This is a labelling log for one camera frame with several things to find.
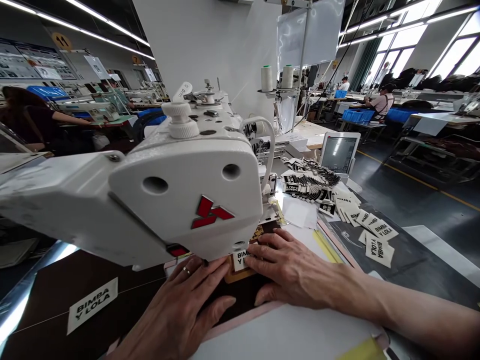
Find person's left hand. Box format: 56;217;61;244
129;256;237;340

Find person's right hand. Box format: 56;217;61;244
245;228;363;312

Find small cream printed label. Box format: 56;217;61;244
232;249;253;272

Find yellow strip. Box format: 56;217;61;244
313;228;345;266

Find white pink-edged template sheet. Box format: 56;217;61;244
187;299;391;360

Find white fabric pieces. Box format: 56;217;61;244
281;196;320;230

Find pile of cream labels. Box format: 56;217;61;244
332;191;400;269

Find large cream printed label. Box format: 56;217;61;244
66;277;119;337

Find pile of black labels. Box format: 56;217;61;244
281;157;342;217

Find yellow tape piece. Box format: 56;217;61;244
347;336;388;360

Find white industrial sewing machine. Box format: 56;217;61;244
0;78;280;273

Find white control panel screen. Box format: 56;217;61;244
319;131;362;178

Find white thread cone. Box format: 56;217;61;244
260;65;275;92
281;64;295;90

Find background white sewing machine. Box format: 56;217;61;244
56;100;122;123

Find metal thread stand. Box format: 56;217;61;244
256;0;314;133

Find green curtain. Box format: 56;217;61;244
352;37;382;91

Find hanging clear plastic sheet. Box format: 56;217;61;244
276;0;346;71

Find large window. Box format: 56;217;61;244
374;11;480;80

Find round yellow number sign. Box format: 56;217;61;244
51;32;71;52

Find tan rectangular clamp frame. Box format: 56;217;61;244
224;262;263;285

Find metal frame work table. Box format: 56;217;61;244
386;111;480;183

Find wall notice board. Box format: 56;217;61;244
0;37;77;80

